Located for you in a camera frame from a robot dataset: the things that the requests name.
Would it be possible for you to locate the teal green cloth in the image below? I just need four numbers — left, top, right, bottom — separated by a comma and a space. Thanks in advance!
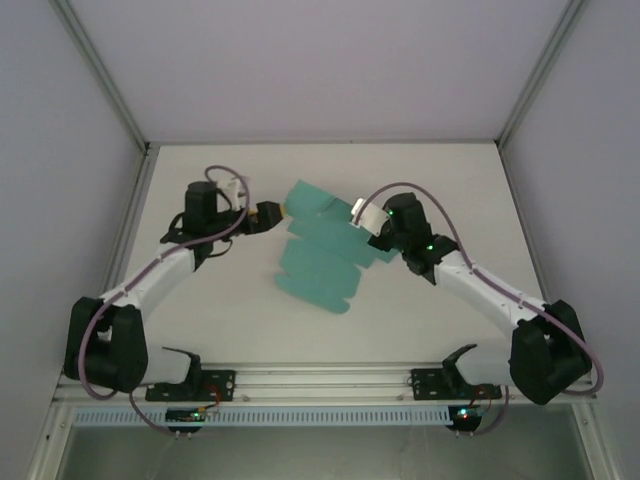
272, 178, 401, 316

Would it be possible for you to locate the grey metal panel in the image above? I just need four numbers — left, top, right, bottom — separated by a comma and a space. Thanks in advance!
62, 424, 604, 480

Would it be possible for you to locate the aluminium table side rail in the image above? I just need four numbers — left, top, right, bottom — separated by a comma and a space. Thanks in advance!
49, 144, 160, 401
497, 142, 599, 399

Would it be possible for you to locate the aluminium mounting rail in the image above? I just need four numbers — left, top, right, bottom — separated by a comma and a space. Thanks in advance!
53, 360, 599, 402

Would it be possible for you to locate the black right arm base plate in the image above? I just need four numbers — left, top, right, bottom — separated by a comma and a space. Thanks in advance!
409, 367, 504, 403

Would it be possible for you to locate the aluminium frame post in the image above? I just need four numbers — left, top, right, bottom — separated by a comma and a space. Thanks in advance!
53, 0, 152, 152
495, 0, 587, 149

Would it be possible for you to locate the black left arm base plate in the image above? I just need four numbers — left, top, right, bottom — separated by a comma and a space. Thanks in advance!
144, 367, 237, 403

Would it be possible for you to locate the pale blue slotted cable duct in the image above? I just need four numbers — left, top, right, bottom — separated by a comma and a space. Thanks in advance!
73, 405, 451, 426

